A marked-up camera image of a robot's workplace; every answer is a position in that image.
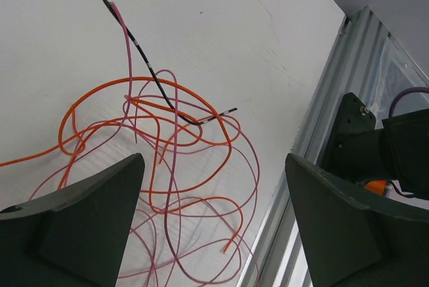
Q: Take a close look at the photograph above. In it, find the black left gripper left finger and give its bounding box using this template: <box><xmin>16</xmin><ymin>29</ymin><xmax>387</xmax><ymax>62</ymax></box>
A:
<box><xmin>1</xmin><ymin>154</ymin><xmax>145</xmax><ymax>286</ymax></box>

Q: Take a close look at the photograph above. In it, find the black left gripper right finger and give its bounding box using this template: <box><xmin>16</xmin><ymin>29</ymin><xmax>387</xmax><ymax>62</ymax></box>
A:
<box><xmin>285</xmin><ymin>154</ymin><xmax>428</xmax><ymax>286</ymax></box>

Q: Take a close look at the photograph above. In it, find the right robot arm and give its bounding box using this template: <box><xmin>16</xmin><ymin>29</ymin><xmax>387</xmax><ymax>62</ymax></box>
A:
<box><xmin>321</xmin><ymin>109</ymin><xmax>428</xmax><ymax>200</ymax></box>

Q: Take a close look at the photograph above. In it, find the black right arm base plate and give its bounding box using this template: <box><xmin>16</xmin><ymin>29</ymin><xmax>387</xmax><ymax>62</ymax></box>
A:
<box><xmin>326</xmin><ymin>93</ymin><xmax>388</xmax><ymax>156</ymax></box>

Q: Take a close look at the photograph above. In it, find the aluminium mounting rail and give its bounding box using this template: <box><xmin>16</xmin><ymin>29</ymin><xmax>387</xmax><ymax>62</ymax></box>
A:
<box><xmin>238</xmin><ymin>7</ymin><xmax>428</xmax><ymax>286</ymax></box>

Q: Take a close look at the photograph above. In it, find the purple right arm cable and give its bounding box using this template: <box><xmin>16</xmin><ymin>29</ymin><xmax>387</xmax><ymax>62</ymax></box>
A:
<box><xmin>390</xmin><ymin>86</ymin><xmax>429</xmax><ymax>117</ymax></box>

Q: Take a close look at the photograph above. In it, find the bundle of wires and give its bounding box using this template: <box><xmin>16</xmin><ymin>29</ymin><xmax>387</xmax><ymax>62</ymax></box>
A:
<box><xmin>0</xmin><ymin>0</ymin><xmax>261</xmax><ymax>287</ymax></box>

